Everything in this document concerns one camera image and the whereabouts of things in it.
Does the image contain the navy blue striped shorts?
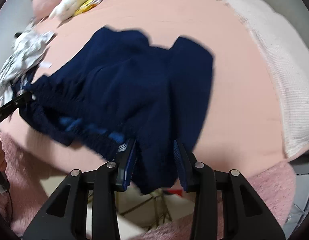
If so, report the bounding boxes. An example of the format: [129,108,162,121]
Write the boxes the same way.
[19,27,214,194]

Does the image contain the white printed garment pile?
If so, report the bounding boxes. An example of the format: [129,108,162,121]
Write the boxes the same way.
[0,30,55,106]

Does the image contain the pink bed sheet mattress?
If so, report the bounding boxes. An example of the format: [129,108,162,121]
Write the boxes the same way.
[0,0,287,181]

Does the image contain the white plush rabbit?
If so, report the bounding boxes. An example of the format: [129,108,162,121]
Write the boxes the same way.
[48,0,87,22]

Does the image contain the yellow snack packet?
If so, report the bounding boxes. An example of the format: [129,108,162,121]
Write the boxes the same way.
[73,0,103,16]

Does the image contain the light pink knit blanket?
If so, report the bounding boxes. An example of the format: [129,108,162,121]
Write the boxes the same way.
[223,0,309,159]

